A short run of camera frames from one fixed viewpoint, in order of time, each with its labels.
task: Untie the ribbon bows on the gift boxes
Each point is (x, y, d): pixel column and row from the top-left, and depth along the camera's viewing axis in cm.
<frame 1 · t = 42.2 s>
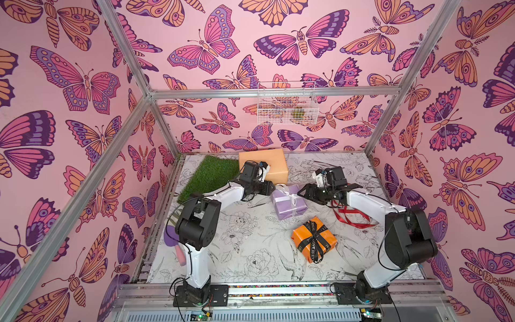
left hand: (274, 186, 96), fingers open
right hand: (304, 193, 91), fingers open
orange gift box: (301, 233, 83), point 8 cm above the table
black printed ribbon bow: (316, 241, 80), point 8 cm above the table
lilac gift box: (289, 204, 92), point 8 cm above the table
white satin ribbon: (292, 197, 94), point 8 cm above the table

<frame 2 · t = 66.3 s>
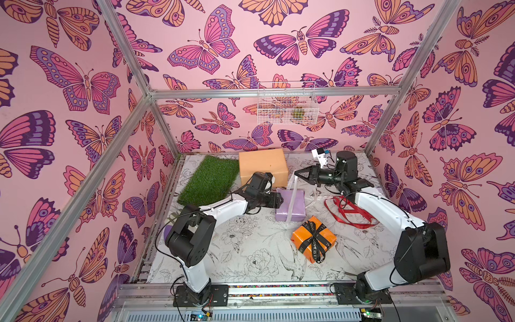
left hand: (280, 198, 91), fingers open
right hand: (297, 172, 78), fingers closed
lilac gift box: (299, 210, 92), point 6 cm above the table
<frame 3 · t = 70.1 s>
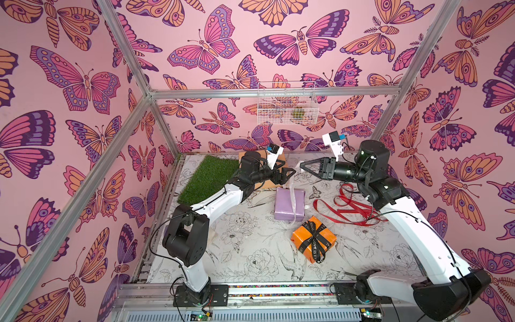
left hand: (293, 166, 80), fingers open
right hand: (304, 165, 61), fingers closed
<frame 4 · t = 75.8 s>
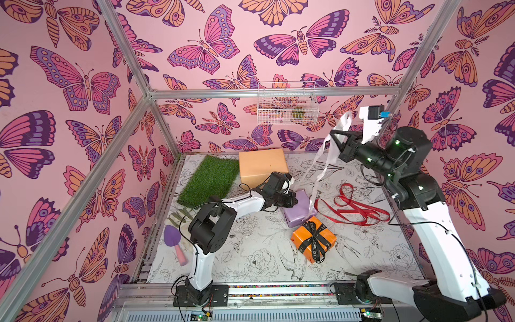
left hand: (300, 201, 90), fingers closed
right hand: (335, 129, 57), fingers closed
lilac gift box: (302, 210, 91), point 7 cm above the table
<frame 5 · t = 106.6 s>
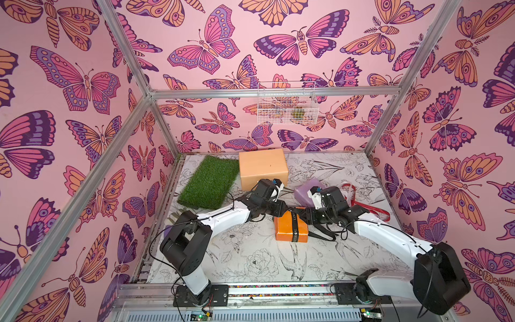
left hand: (287, 206, 87), fingers open
right hand: (305, 213, 85), fingers open
orange gift box: (283, 228, 85), point 8 cm above the table
black printed ribbon bow: (295, 236, 83), point 7 cm above the table
lilac gift box: (301, 195, 96), point 7 cm above the table
